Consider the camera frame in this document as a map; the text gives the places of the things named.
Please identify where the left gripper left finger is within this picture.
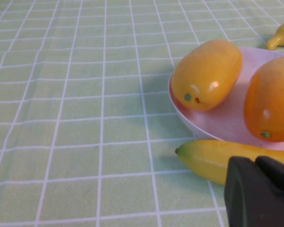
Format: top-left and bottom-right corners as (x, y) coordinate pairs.
(223, 156), (284, 227)

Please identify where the green checkered tablecloth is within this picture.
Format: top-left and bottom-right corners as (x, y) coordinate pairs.
(0, 0), (284, 227)

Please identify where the pink round plate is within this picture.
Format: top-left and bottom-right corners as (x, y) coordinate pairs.
(168, 46), (284, 152)

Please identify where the orange tinted plastic mango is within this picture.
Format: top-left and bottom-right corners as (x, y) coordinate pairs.
(243, 56), (284, 143)

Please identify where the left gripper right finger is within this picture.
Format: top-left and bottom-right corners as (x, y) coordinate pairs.
(255, 155), (284, 203)

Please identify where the yellow plastic mango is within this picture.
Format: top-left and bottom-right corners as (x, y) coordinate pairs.
(171, 39), (243, 112)

